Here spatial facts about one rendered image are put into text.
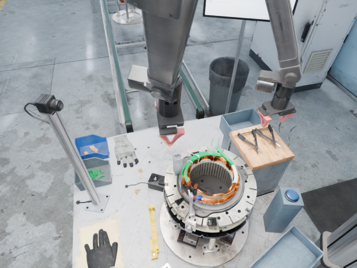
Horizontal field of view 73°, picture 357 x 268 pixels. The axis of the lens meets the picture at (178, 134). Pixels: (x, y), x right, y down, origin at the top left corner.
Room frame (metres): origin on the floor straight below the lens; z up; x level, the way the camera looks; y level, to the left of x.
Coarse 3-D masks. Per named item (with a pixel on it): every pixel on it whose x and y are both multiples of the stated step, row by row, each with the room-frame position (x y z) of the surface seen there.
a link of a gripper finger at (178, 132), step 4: (160, 128) 0.45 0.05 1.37; (164, 128) 0.45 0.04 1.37; (168, 128) 0.45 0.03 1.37; (172, 128) 0.45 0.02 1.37; (176, 128) 0.45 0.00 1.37; (180, 128) 0.45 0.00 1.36; (160, 132) 0.43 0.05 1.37; (164, 132) 0.43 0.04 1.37; (168, 132) 0.43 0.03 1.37; (172, 132) 0.43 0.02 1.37; (176, 132) 0.43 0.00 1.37; (180, 132) 0.44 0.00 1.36; (184, 132) 0.44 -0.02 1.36; (160, 136) 0.43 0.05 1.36; (164, 136) 0.43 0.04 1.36; (176, 136) 0.45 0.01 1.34; (180, 136) 0.44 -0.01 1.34; (168, 140) 0.45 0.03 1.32; (172, 140) 0.46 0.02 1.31; (168, 144) 0.46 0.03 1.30
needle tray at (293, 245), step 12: (288, 240) 0.28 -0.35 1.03; (300, 240) 0.28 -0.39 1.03; (264, 252) 0.23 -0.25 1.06; (276, 252) 0.25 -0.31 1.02; (288, 252) 0.25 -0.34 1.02; (300, 252) 0.25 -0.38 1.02; (312, 252) 0.25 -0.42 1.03; (252, 264) 0.20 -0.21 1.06; (264, 264) 0.21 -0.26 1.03; (276, 264) 0.21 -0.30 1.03; (288, 264) 0.21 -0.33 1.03; (300, 264) 0.21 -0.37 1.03; (312, 264) 0.20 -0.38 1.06
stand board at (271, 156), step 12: (240, 132) 0.72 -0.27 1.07; (264, 132) 0.72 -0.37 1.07; (240, 144) 0.65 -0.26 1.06; (264, 144) 0.65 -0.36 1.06; (276, 144) 0.65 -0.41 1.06; (252, 156) 0.59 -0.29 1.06; (264, 156) 0.59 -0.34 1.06; (276, 156) 0.59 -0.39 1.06; (288, 156) 0.59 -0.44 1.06; (252, 168) 0.54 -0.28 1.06
